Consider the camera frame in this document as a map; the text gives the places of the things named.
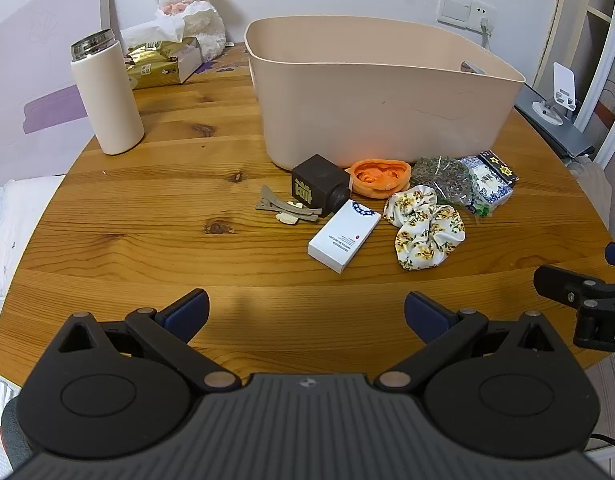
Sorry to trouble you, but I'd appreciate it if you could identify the floral yellow scrunchie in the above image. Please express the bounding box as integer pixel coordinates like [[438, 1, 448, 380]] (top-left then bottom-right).
[[382, 185, 466, 271]]

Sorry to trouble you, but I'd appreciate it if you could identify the gold tissue pack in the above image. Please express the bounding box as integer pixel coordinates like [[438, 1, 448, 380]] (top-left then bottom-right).
[[121, 14, 204, 90]]

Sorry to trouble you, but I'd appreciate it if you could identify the white plush lamb toy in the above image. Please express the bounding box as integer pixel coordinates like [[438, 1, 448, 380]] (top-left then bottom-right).
[[156, 0, 227, 62]]

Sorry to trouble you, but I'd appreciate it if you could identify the grey laptop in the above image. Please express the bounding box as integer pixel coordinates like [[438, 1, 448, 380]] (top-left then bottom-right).
[[515, 84, 595, 160]]

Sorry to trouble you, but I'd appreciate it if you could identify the beige plastic storage bin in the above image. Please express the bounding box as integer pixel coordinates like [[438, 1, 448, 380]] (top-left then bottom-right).
[[245, 15, 525, 169]]

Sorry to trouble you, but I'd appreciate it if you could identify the black cube box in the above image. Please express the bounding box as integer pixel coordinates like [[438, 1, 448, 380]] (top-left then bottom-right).
[[291, 154, 351, 218]]

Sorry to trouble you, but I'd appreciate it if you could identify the dried herb sachet bag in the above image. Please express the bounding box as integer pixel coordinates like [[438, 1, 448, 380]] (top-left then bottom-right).
[[411, 156, 475, 207]]

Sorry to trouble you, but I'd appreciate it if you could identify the blue white patterned packet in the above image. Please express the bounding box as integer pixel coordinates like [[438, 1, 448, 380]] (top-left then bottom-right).
[[460, 156, 513, 218]]

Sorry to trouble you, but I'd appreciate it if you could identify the dark starry card pack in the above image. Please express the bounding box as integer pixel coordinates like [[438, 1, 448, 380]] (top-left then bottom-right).
[[478, 150, 519, 188]]

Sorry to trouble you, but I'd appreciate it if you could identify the white shelf frame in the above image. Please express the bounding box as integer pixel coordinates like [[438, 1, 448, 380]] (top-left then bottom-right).
[[574, 0, 615, 169]]

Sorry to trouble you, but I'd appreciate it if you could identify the white rectangular card box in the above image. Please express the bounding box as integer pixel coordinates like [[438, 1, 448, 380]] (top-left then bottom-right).
[[307, 200, 380, 273]]

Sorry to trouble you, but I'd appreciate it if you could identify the white thermos bottle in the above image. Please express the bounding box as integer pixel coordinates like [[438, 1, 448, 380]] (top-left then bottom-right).
[[70, 28, 145, 155]]

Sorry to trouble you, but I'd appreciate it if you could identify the grey hair clip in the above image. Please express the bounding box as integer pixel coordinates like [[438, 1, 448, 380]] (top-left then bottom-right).
[[256, 185, 323, 222]]

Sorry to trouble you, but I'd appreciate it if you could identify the white phone stand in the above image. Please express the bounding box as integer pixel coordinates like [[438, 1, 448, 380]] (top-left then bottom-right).
[[532, 62, 577, 126]]

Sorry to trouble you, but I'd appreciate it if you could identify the white wall switch socket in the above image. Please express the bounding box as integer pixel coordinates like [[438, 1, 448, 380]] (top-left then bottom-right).
[[437, 0, 496, 32]]

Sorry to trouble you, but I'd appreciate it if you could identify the orange fabric pouch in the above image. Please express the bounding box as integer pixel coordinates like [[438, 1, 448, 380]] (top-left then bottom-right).
[[347, 159, 411, 200]]

